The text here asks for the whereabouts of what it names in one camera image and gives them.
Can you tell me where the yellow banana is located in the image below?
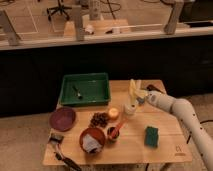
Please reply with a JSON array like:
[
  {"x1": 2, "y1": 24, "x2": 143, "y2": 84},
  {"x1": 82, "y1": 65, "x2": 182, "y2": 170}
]
[{"x1": 129, "y1": 79, "x2": 141, "y2": 108}]

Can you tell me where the white paper cup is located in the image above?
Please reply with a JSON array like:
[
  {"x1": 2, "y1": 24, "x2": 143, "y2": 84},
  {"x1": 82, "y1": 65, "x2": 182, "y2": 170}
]
[{"x1": 124, "y1": 103, "x2": 137, "y2": 115}]

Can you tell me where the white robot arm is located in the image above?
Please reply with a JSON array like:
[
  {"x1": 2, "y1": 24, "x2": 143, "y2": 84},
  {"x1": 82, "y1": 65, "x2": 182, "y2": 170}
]
[{"x1": 135, "y1": 90, "x2": 213, "y2": 171}]

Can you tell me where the red marker in cup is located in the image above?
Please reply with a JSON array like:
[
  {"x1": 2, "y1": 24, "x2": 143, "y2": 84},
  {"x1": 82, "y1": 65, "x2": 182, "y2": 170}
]
[{"x1": 110, "y1": 121, "x2": 125, "y2": 138}]

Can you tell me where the dark cup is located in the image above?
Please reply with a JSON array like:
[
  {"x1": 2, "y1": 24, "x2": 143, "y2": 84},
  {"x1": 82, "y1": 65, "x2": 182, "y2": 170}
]
[{"x1": 107, "y1": 127, "x2": 120, "y2": 142}]

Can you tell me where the black rectangular block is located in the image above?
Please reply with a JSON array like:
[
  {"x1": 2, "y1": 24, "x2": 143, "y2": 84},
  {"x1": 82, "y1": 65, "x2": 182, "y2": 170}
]
[{"x1": 147, "y1": 84, "x2": 163, "y2": 93}]

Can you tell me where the orange fruit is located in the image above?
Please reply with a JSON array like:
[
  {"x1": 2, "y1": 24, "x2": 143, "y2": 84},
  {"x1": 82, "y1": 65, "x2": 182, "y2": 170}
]
[{"x1": 108, "y1": 108, "x2": 119, "y2": 120}]

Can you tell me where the wooden folding table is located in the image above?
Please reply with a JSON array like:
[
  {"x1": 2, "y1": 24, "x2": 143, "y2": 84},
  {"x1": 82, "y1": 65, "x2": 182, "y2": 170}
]
[{"x1": 42, "y1": 79, "x2": 193, "y2": 167}]

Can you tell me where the green sponge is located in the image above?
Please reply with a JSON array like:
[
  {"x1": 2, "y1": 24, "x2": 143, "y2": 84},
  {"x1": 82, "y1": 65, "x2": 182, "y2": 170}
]
[{"x1": 144, "y1": 126, "x2": 159, "y2": 148}]

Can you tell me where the bunch of dark grapes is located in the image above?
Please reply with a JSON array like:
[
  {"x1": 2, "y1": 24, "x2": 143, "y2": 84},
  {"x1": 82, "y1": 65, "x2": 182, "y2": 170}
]
[{"x1": 90, "y1": 113, "x2": 109, "y2": 128}]

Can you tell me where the brown bowl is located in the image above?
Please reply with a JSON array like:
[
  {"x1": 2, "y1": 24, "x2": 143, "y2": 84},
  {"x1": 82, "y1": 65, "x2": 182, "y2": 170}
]
[{"x1": 79, "y1": 128, "x2": 106, "y2": 153}]

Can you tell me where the green plastic tray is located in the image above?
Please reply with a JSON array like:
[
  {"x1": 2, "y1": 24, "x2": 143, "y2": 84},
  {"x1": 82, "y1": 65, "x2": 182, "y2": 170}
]
[{"x1": 59, "y1": 73, "x2": 111, "y2": 107}]

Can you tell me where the small dark utensil in tray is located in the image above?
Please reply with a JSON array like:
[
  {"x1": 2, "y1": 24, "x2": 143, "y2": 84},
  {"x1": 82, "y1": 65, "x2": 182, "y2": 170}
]
[{"x1": 72, "y1": 86, "x2": 83, "y2": 99}]

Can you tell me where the crumpled grey cloth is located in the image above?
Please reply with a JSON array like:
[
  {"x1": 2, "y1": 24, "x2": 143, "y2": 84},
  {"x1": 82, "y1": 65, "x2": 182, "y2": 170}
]
[{"x1": 82, "y1": 134, "x2": 102, "y2": 154}]

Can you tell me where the purple plate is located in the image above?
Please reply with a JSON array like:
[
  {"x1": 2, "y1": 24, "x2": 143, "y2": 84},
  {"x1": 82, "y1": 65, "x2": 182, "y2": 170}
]
[{"x1": 49, "y1": 107, "x2": 76, "y2": 132}]

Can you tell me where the grey metal clip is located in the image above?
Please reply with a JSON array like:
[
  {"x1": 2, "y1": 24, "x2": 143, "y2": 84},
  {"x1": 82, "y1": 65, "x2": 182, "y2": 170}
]
[{"x1": 49, "y1": 133, "x2": 64, "y2": 144}]

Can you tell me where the black office chair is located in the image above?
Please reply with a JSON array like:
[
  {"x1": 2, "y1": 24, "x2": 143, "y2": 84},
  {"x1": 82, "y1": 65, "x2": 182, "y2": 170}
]
[{"x1": 46, "y1": 0, "x2": 71, "y2": 21}]

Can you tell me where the black cable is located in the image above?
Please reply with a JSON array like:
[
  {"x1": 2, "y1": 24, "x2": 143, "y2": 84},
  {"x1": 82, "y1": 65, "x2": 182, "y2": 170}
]
[{"x1": 186, "y1": 119, "x2": 213, "y2": 145}]

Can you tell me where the black handled brush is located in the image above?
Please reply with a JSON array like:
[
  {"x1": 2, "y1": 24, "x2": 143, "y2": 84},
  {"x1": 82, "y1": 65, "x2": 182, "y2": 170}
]
[{"x1": 55, "y1": 144, "x2": 82, "y2": 171}]

